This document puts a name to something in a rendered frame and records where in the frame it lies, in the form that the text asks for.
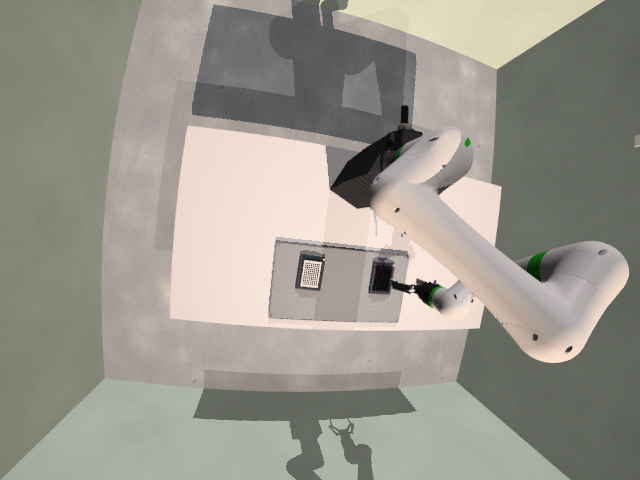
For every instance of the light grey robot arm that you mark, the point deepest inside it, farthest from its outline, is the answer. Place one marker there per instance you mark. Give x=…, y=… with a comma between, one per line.
x=550, y=321

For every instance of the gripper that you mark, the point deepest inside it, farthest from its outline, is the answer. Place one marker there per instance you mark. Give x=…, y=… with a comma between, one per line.
x=404, y=287

